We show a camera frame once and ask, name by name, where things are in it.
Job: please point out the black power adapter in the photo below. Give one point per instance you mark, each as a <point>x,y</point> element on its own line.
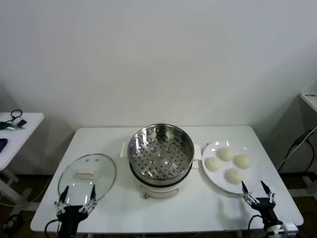
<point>301,137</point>

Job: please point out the dark blue object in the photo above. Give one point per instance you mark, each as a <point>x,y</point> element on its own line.
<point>3,145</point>

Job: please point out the white oval plate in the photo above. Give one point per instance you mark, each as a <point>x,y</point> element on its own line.
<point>215,181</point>

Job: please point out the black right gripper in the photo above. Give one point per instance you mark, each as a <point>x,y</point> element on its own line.
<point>266,209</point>

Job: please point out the white desk with label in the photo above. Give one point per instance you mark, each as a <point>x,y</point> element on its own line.
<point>309,101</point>

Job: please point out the white side table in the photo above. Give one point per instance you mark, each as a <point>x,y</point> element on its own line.
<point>27,135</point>

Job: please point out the white steamed baozi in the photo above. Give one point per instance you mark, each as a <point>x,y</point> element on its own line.
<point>242,161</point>
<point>213,163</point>
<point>234,176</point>
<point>225,154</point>

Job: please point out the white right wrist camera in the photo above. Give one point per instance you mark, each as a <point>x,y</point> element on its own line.
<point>288,227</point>

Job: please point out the perforated steel steamer basket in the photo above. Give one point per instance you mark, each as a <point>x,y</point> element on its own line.
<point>161,153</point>

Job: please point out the small black device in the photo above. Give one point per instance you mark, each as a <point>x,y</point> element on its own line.
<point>22,122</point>

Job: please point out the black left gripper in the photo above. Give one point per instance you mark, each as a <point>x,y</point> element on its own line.
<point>70,214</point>

